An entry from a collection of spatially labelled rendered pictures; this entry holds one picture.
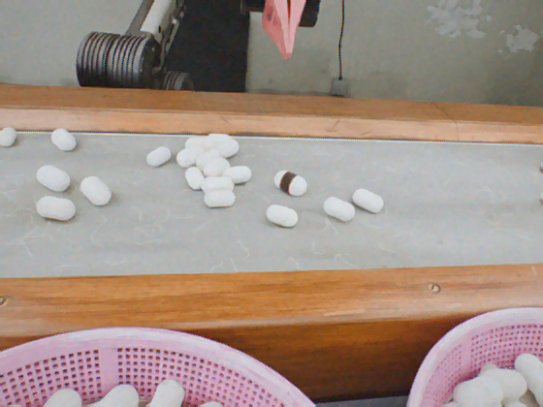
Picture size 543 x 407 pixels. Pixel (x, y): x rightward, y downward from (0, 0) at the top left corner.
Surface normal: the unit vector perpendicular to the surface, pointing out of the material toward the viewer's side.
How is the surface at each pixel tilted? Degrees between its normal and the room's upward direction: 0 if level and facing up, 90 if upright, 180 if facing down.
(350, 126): 45
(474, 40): 90
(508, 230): 0
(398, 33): 90
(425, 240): 0
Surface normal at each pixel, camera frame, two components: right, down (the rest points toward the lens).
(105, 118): 0.18, -0.25
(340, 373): 0.15, 0.50
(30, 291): 0.10, -0.87
